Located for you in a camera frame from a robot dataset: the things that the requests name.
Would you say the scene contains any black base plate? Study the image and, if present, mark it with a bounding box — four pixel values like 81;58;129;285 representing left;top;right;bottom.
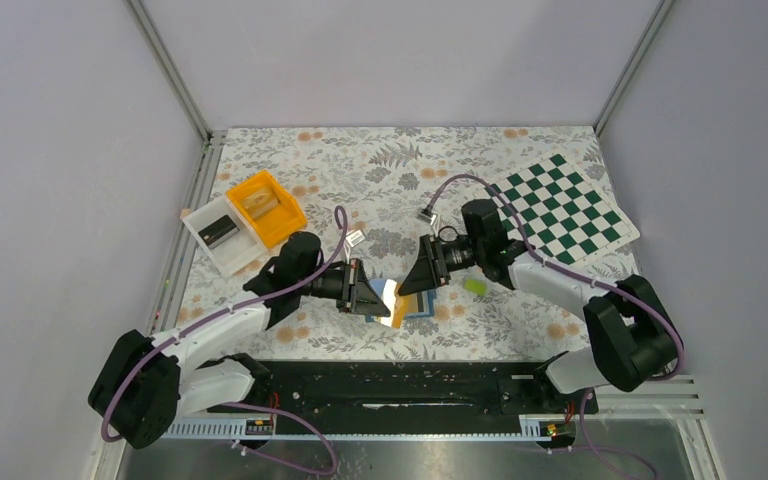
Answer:
178;359;667;435

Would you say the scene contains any green white chessboard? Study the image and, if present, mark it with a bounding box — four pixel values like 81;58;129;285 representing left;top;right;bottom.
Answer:
484;154;640;266

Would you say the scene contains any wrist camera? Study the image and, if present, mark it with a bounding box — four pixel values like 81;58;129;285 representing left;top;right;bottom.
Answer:
417;206;438;225
345;229;366;248

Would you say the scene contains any white plastic bin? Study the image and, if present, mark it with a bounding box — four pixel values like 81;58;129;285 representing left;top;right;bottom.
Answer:
182;195;267;277

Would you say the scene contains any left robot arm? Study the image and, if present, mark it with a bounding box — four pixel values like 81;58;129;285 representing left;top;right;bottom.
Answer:
88;232;396;449

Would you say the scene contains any floral table mat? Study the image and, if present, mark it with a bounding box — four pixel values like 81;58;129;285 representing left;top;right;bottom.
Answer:
175;125;668;364

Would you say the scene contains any gold credit card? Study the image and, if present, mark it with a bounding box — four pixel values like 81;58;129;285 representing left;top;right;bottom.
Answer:
374;279;410;329
405;290;436;319

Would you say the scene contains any orange plastic bin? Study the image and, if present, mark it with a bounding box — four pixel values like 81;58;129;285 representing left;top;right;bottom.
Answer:
226;170;307;248

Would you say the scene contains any item in orange bin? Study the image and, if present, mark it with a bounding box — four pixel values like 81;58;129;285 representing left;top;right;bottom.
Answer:
242;187;279;219

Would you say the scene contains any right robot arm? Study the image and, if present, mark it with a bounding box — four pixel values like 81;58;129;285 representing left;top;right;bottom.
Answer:
398;199;683;395

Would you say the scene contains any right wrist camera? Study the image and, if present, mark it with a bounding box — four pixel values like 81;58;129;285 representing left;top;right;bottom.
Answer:
417;206;438;225

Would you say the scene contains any blue card holder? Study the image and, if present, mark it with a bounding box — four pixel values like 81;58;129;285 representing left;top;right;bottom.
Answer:
365;278;437;329

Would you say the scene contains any lime green block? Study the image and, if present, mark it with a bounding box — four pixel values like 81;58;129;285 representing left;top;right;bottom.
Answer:
464;278;488;296

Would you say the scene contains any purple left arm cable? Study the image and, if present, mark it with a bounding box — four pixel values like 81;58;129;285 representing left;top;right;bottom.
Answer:
100;205;351;444

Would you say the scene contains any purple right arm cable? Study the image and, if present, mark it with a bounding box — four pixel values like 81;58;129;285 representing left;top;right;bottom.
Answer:
423;173;687;478

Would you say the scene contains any black item in white bin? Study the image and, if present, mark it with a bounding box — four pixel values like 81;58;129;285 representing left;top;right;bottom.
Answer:
198;215;239;249

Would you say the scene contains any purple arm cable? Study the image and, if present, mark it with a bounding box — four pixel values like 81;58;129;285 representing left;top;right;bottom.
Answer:
100;205;351;444
423;173;687;478

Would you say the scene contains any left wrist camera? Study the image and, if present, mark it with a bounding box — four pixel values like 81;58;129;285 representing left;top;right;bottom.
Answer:
345;229;366;248

